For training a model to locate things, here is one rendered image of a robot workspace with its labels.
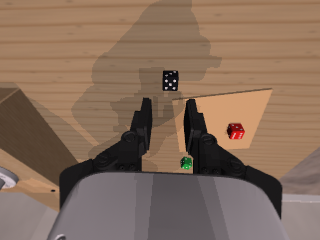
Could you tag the black die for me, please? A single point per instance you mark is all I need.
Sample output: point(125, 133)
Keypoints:
point(170, 80)

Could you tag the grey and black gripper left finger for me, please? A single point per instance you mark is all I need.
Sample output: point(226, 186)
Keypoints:
point(121, 156)

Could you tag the tan flat mat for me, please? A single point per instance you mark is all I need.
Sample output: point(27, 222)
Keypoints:
point(220, 110)

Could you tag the green die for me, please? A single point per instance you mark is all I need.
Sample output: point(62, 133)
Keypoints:
point(186, 163)

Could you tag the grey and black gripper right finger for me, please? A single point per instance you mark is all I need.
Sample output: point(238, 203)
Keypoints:
point(210, 158)

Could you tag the red die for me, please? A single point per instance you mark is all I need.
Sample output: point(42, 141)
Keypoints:
point(235, 131)

